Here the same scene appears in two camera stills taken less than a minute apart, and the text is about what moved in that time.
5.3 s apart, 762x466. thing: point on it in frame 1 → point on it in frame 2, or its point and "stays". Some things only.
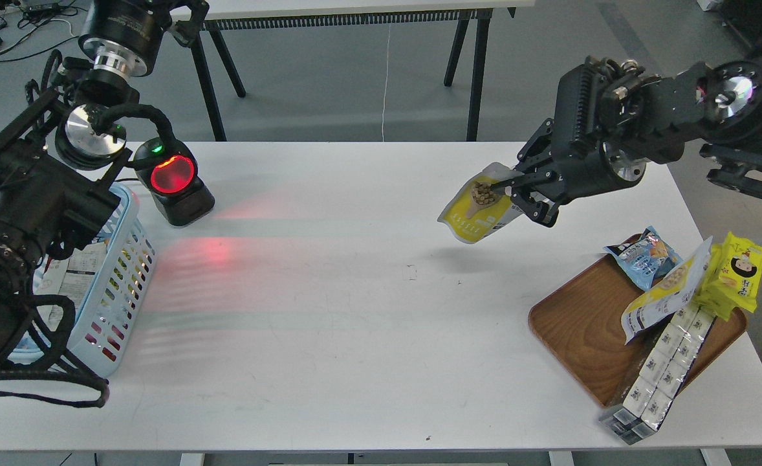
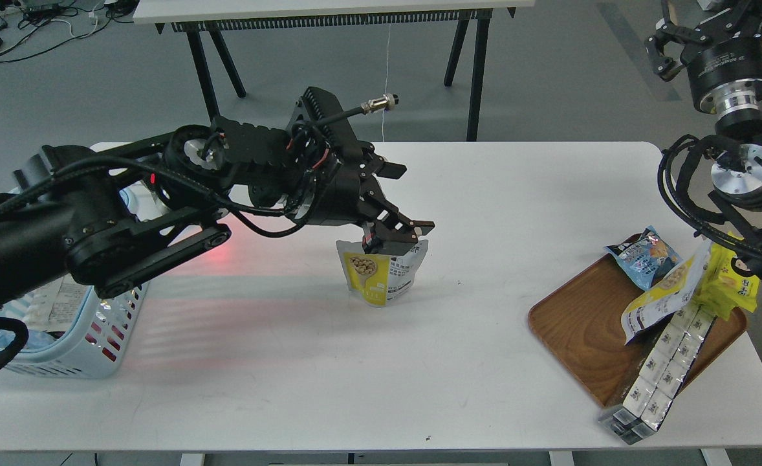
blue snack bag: (645, 259) stays
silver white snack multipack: (664, 371) stays
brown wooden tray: (579, 323) stays
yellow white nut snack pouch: (475, 211) → (379, 279)
